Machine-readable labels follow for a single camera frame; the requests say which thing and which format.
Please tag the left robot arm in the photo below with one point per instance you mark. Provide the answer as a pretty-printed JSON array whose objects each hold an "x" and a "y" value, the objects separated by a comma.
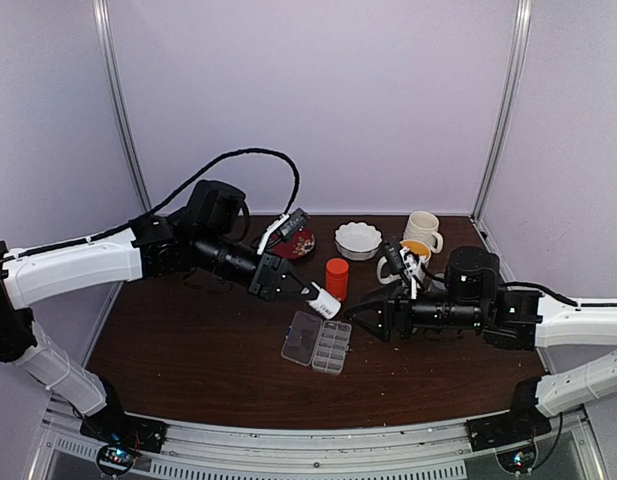
[{"x": 193, "y": 237}]

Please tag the aluminium front rail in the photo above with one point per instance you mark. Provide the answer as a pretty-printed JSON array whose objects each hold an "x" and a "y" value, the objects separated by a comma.
[{"x": 438, "y": 450}]

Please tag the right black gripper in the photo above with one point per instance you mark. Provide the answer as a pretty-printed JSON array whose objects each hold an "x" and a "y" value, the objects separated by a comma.
[{"x": 391, "y": 310}]

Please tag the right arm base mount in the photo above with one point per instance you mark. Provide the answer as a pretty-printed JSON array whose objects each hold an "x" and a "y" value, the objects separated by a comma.
[{"x": 504, "y": 429}]

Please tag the cream ribbed mug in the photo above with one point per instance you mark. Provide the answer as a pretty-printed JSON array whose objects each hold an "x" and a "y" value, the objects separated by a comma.
[{"x": 424, "y": 226}]

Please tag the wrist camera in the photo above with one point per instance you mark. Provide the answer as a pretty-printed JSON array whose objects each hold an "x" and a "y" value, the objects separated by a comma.
[
  {"x": 282, "y": 230},
  {"x": 403, "y": 266}
]

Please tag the clear pill organizer box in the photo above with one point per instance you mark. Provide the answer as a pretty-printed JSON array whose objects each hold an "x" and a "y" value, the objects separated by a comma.
[{"x": 320, "y": 344}]

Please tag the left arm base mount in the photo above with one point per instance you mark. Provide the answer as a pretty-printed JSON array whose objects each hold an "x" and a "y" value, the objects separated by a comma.
[{"x": 133, "y": 433}]

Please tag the small white pill bottle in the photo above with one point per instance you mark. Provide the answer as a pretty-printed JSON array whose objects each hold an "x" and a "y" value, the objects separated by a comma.
[{"x": 321, "y": 301}]

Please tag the yellow inside patterned mug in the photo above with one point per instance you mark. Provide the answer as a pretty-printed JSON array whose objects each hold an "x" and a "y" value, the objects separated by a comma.
[{"x": 416, "y": 247}]

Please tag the right circuit board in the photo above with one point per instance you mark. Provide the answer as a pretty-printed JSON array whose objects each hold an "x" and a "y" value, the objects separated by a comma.
[{"x": 518, "y": 460}]

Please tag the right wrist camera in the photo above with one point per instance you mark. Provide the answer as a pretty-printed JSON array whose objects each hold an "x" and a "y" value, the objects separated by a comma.
[{"x": 403, "y": 266}]

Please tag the circuit board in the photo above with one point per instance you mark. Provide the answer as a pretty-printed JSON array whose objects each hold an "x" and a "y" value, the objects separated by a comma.
[
  {"x": 518, "y": 460},
  {"x": 114, "y": 460}
]

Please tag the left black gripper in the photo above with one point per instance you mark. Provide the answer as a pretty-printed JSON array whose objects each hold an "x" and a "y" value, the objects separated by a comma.
[{"x": 272, "y": 271}]

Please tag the white fluted bowl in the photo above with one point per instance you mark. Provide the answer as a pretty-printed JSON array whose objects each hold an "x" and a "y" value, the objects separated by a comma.
[{"x": 357, "y": 241}]

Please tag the aluminium frame post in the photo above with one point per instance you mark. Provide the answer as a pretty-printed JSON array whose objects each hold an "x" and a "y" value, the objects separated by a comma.
[
  {"x": 103, "y": 26},
  {"x": 514, "y": 71}
]

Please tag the red patterned plate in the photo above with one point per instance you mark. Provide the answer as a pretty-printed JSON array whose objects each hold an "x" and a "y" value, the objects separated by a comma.
[{"x": 300, "y": 245}]

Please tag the left aluminium frame post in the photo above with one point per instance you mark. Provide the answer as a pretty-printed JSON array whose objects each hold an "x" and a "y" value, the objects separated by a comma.
[{"x": 103, "y": 26}]

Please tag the right aluminium frame post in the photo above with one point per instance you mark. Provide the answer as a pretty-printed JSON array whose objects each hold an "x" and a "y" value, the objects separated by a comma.
[{"x": 514, "y": 71}]

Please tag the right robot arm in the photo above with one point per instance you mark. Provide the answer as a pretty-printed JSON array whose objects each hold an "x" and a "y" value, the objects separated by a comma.
[{"x": 514, "y": 316}]

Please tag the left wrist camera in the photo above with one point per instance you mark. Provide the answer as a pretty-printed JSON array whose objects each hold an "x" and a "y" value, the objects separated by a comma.
[{"x": 282, "y": 230}]

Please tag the orange pill bottle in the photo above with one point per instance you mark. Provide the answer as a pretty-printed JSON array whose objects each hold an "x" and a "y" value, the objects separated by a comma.
[{"x": 337, "y": 277}]

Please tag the left circuit board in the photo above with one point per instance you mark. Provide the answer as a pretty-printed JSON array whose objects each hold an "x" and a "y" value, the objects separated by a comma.
[{"x": 114, "y": 460}]

